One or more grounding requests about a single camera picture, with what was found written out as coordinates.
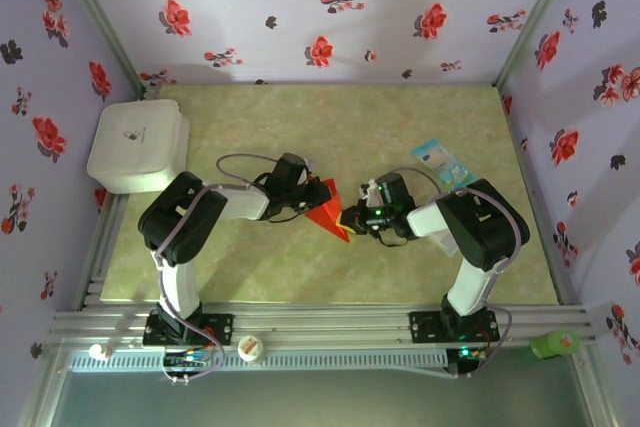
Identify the clear plastic bag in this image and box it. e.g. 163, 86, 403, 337
432, 229, 461, 258

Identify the green plastic cup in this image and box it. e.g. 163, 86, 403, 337
529, 327, 582, 360

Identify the white jar with red label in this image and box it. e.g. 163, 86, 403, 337
236, 335, 265, 363

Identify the grey right arm cable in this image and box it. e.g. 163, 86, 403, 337
397, 166, 521, 378

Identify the red paper sheet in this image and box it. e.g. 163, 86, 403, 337
303, 177, 354, 244

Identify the aluminium mounting rail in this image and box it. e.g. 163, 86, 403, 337
49, 302, 616, 348

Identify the blue snack packet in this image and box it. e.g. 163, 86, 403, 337
410, 139, 476, 193

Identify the aluminium corner post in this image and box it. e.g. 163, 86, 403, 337
47, 0, 151, 101
492, 0, 586, 88

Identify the grey slotted cable duct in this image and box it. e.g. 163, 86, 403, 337
67, 350, 449, 373

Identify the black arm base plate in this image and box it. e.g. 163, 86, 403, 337
143, 313, 235, 347
408, 310, 500, 344

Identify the small circuit board with wires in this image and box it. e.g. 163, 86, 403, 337
162, 349, 216, 371
457, 345, 489, 363

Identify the white plastic container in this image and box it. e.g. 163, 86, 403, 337
86, 99, 192, 196

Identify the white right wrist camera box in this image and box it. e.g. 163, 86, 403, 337
360, 179, 382, 207

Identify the aluminium lower frame bar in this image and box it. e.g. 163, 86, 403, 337
17, 344, 71, 427
572, 346, 619, 427

